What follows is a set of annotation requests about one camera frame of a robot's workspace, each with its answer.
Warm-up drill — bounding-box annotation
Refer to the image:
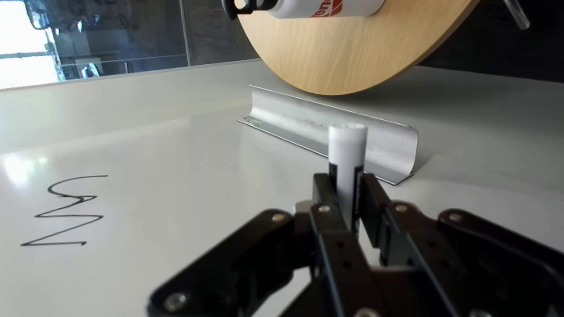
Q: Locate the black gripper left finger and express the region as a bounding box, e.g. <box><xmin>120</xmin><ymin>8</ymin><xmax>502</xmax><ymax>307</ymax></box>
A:
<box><xmin>148</xmin><ymin>175</ymin><xmax>377</xmax><ymax>317</ymax></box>

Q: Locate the white bottle with black lid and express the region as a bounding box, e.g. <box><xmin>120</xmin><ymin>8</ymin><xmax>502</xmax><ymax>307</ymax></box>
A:
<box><xmin>220</xmin><ymin>0</ymin><xmax>386</xmax><ymax>20</ymax></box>

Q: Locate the chrome table leg base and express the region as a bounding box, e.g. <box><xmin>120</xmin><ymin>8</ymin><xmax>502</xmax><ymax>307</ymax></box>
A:
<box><xmin>502</xmin><ymin>0</ymin><xmax>531</xmax><ymax>31</ymax></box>

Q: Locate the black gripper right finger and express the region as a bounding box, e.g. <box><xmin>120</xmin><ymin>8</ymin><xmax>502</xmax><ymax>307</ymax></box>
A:
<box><xmin>360</xmin><ymin>175</ymin><xmax>564</xmax><ymax>317</ymax></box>

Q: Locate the silver whiteboard marker tray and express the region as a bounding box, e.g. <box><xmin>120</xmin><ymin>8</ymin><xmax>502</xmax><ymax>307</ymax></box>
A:
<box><xmin>242</xmin><ymin>87</ymin><xmax>420</xmax><ymax>186</ymax></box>

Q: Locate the round wooden table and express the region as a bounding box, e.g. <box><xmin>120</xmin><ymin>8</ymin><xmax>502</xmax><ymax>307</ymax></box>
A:
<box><xmin>238</xmin><ymin>0</ymin><xmax>480</xmax><ymax>96</ymax></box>

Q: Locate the black and white whiteboard marker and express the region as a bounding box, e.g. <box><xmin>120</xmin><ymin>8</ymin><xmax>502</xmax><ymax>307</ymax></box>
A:
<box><xmin>328</xmin><ymin>124</ymin><xmax>369</xmax><ymax>231</ymax></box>

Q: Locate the large white board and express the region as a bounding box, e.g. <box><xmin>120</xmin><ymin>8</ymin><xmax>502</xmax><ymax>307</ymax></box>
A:
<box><xmin>0</xmin><ymin>61</ymin><xmax>564</xmax><ymax>317</ymax></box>

